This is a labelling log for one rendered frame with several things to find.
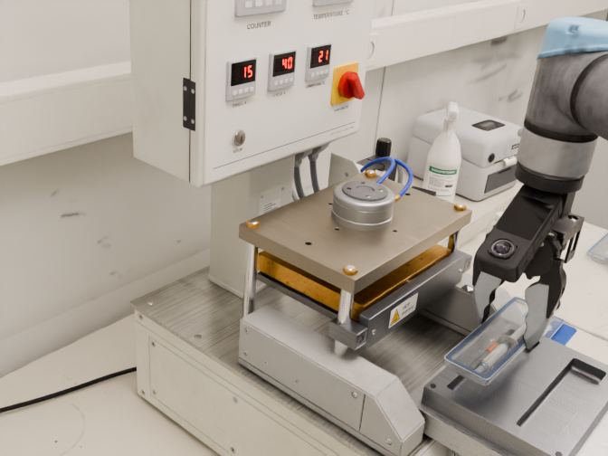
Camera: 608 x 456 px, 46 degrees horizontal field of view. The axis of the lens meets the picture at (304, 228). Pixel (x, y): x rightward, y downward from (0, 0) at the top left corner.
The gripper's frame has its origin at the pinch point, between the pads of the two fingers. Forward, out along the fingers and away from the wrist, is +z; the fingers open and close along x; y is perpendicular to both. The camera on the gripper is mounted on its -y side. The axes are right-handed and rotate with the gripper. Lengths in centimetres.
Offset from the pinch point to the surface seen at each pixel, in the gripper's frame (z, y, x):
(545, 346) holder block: 4.7, 7.6, -3.1
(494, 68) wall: 6, 140, 70
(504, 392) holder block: 4.7, -4.4, -3.3
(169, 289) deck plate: 11.1, -11.0, 46.7
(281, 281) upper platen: 0.6, -10.3, 25.7
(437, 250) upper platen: -1.7, 8.5, 14.3
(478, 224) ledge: 26, 76, 38
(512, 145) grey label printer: 12, 95, 41
